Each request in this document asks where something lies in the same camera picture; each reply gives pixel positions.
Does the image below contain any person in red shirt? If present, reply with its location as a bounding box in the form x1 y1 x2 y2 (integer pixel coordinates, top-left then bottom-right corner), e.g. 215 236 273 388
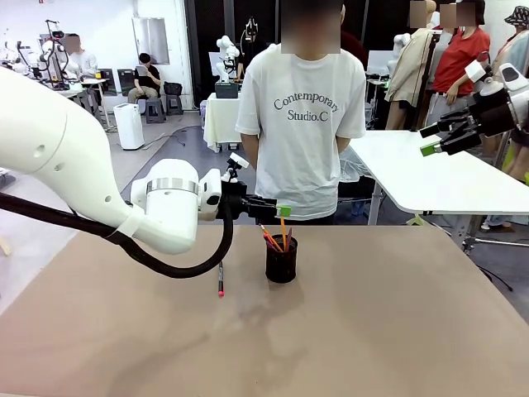
431 0 492 125

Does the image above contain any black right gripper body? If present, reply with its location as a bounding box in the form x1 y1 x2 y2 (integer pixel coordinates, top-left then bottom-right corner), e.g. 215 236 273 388
468 88 517 138

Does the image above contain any white wall panel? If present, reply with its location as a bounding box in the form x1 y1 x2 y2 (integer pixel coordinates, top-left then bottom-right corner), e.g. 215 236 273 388
131 16 170 66

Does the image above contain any white air purifier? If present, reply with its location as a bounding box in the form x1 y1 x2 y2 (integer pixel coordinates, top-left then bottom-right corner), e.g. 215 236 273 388
113 103 145 151

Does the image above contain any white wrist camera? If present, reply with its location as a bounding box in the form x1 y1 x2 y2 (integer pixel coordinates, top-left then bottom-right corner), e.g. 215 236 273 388
225 152 250 184
465 61 488 84

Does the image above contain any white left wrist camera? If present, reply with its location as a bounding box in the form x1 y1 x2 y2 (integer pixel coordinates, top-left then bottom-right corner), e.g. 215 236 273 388
225 152 250 184

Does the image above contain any seated person in black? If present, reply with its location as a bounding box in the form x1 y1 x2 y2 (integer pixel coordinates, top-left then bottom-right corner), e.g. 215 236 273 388
126 52 163 104

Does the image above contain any seated person in white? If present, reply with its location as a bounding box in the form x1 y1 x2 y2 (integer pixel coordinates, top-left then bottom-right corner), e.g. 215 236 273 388
61 35 99 80

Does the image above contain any grey plastic stool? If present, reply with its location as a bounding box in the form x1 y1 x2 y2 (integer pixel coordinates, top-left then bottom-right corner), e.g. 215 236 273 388
144 98 167 124
164 93 184 117

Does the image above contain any person in white T-shirt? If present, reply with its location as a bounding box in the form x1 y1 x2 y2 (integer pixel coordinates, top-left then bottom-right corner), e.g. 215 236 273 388
235 0 368 227

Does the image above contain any person with bucket hat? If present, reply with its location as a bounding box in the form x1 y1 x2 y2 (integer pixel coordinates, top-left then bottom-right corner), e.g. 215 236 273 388
498 6 529 175

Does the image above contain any person's right forearm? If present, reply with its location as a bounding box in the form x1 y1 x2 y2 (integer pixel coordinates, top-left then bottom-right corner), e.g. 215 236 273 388
241 132 260 171

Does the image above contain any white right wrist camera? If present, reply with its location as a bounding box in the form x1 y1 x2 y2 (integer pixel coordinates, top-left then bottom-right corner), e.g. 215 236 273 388
465 61 488 84

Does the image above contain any table with white cloth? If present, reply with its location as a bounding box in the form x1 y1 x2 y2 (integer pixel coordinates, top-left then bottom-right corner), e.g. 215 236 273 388
204 93 249 153

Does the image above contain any black cable hose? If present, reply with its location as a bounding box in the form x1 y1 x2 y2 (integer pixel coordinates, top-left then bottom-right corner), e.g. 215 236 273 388
0 192 236 279

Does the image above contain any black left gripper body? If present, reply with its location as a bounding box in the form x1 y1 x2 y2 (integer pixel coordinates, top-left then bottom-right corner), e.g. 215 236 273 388
220 181 252 222

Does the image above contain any black mesh pen holder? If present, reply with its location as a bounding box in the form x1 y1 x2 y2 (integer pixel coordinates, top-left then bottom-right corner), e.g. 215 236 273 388
264 233 299 285

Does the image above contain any black box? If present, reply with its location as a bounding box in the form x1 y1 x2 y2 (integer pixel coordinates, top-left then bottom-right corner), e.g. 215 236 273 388
214 81 241 99

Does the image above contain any red pencil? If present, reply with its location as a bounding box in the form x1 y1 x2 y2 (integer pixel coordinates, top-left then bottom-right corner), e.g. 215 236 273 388
259 224 284 252

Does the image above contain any white humanoid robot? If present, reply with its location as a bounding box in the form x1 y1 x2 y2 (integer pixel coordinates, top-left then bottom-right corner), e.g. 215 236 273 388
37 18 70 90

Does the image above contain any clear plastic box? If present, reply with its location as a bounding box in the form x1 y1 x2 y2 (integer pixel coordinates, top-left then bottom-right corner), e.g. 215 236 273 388
338 146 375 183

